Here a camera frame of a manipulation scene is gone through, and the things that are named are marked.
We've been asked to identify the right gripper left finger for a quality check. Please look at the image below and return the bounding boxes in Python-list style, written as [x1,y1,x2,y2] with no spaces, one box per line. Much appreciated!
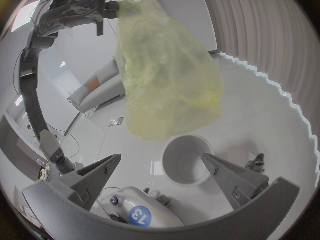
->
[50,154,122,211]

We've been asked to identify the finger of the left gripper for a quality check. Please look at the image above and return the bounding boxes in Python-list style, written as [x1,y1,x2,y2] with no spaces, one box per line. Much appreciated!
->
[104,0,121,10]
[103,9,120,19]

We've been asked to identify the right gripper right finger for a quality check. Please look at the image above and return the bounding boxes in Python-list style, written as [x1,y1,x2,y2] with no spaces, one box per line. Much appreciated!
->
[201,153,270,212]

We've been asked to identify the black plastic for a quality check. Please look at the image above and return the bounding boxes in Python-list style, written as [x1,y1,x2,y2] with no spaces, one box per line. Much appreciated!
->
[245,153,266,172]

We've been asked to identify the yellow plastic bag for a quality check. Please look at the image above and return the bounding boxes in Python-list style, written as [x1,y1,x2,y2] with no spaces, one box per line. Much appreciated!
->
[114,0,225,142]

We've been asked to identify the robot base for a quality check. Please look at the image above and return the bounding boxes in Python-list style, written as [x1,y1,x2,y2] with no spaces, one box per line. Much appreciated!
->
[89,185,185,228]

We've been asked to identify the white trash bin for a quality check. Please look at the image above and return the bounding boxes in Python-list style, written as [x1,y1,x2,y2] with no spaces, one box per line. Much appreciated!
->
[161,135,214,187]

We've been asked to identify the orange cushion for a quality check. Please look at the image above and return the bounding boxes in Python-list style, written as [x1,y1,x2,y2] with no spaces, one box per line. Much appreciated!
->
[86,78,100,91]

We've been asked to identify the pale grey sofa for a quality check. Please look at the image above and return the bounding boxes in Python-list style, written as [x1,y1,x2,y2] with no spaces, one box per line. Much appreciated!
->
[67,56,125,113]

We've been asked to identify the white curtain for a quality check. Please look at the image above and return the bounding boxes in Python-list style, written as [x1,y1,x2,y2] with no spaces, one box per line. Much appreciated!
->
[197,0,320,174]

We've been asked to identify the black cable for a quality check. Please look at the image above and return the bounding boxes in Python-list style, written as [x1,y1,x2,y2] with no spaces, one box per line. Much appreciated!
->
[49,128,81,159]

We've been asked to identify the white cable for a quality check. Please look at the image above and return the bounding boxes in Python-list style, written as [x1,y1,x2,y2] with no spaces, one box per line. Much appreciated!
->
[97,125,112,162]

